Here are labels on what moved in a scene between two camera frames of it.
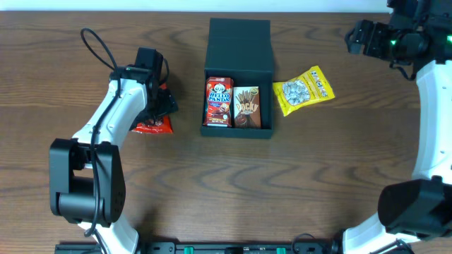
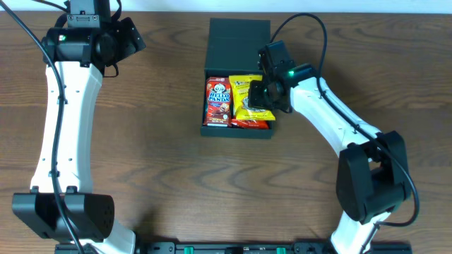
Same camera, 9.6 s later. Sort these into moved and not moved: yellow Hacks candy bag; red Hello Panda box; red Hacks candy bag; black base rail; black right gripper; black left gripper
Moved: yellow Hacks candy bag; red Hacks candy bag; black left gripper; black right gripper
Not moved: black base rail; red Hello Panda box
